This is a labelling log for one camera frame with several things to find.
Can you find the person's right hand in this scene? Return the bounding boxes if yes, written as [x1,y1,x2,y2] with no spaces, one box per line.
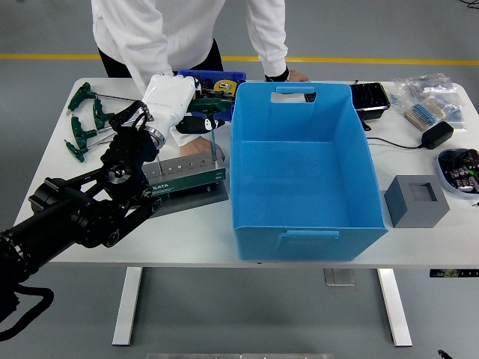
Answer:
[178,135,226,159]

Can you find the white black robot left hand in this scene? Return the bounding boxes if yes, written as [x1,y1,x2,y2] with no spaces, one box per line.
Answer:
[141,73,227,135]

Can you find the green steel hex key stand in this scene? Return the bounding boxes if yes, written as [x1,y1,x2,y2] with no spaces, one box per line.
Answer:
[144,151,230,210]

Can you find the large green T-handle hex key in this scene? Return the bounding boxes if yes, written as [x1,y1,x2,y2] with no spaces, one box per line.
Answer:
[186,96,236,162]

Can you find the large light blue folding box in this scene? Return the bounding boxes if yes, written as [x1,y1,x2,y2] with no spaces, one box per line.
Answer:
[229,82,389,263]

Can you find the black hardware pile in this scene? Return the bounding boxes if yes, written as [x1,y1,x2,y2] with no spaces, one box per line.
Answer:
[200,76,217,99]

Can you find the yellow tape measure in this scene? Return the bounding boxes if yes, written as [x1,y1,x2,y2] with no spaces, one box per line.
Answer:
[213,79,240,98]

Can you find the white table leg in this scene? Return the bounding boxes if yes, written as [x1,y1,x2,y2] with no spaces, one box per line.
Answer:
[376,268,413,348]
[112,267,144,346]

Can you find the dark blue parts bin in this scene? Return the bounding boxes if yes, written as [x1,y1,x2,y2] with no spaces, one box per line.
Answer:
[176,69,248,123]

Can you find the person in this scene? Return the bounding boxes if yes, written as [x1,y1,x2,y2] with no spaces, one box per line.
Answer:
[91,0,310,159]

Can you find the black plastic tray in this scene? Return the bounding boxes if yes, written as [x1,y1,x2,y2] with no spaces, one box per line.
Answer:
[350,82,392,123]

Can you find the black table control panel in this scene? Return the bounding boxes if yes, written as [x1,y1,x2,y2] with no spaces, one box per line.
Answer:
[429,269,479,278]

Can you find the grey floor plate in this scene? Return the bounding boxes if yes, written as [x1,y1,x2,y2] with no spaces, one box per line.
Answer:
[324,268,356,287]

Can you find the taped resistor bundle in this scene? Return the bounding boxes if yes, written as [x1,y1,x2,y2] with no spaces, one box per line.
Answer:
[403,99,446,131]

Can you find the clear plastic component bags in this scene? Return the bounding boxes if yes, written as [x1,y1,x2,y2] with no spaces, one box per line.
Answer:
[391,73,469,132]

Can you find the grey block with square recess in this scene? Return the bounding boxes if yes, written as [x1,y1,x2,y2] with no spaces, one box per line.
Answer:
[384,174,450,229]

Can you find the black power adapter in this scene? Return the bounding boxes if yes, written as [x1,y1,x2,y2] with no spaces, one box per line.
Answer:
[421,121,455,150]

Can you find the pale blue bowl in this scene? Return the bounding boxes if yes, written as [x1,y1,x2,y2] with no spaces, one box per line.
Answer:
[436,148,479,195]

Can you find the dark electronic components pile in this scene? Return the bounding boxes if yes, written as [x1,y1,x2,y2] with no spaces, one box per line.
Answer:
[445,149,479,191]

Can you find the black adapter cable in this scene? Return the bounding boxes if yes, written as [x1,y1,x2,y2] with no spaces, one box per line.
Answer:
[361,120,426,150]

